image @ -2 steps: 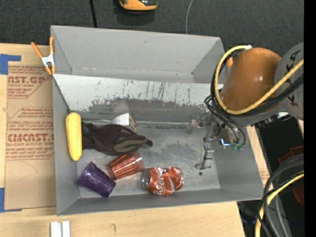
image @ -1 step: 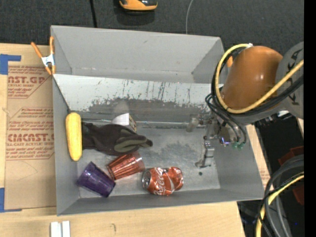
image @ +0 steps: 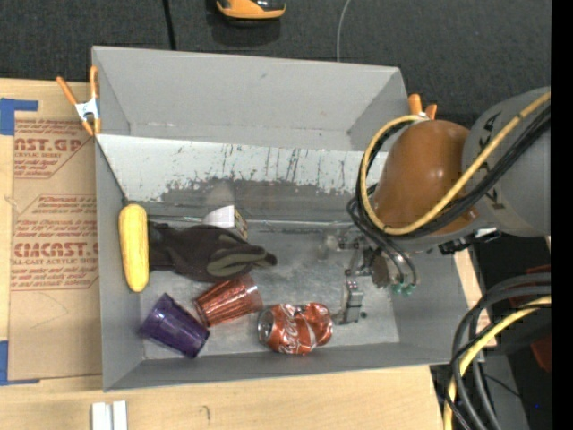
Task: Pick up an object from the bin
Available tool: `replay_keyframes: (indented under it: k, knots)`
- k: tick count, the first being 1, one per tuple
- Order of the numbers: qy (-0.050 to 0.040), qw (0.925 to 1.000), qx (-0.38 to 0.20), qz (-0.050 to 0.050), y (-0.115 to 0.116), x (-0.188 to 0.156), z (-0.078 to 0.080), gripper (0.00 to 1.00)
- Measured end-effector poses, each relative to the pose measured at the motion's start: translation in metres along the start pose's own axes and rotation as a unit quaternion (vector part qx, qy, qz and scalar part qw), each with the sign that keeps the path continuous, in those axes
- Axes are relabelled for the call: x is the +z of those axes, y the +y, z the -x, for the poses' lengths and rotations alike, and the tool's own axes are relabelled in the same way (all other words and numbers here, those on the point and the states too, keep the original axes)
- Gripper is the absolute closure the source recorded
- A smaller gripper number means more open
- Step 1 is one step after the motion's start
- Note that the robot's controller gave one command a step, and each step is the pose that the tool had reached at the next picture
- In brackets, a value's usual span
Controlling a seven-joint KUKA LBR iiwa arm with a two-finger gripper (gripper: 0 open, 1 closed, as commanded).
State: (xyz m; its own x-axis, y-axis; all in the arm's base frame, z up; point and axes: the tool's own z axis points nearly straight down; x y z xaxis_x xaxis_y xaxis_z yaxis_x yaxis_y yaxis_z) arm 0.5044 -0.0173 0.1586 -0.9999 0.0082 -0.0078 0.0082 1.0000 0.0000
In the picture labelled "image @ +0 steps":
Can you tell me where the dark brown glove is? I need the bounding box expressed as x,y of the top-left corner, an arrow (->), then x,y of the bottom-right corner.
146,220 -> 278,284

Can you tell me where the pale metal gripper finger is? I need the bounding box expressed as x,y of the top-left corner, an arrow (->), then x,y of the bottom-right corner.
338,277 -> 366,326
317,233 -> 355,260

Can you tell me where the crushed red soda can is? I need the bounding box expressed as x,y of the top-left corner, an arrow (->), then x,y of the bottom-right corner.
256,302 -> 335,357

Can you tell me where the purple plastic cup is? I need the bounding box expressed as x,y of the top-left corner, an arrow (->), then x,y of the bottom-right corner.
137,292 -> 211,359

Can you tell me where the red ribbed plastic cup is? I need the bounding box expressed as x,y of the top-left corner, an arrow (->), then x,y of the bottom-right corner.
192,273 -> 265,328

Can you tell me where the yellow toy corn cob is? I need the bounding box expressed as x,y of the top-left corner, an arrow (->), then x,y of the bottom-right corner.
117,202 -> 150,294

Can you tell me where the brown cardboard board red print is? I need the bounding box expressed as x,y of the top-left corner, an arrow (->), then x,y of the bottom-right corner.
0,77 -> 105,387

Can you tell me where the grey metal bin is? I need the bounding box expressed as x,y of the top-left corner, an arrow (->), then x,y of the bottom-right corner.
90,46 -> 476,392

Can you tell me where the white paper tag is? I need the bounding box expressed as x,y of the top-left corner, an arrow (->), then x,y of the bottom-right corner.
202,204 -> 236,229

